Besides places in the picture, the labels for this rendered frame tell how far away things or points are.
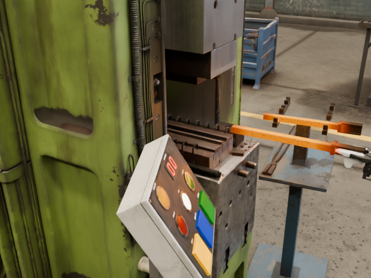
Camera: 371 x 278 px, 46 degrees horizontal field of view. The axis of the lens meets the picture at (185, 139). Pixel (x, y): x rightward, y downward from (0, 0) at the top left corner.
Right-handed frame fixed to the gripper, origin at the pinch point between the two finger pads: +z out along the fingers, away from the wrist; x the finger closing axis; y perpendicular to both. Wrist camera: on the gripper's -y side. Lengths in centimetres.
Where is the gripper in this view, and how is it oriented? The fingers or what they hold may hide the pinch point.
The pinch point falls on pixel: (340, 148)
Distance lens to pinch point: 151.2
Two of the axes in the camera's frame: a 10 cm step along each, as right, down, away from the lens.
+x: 5.1, -3.7, 7.8
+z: -8.6, -2.3, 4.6
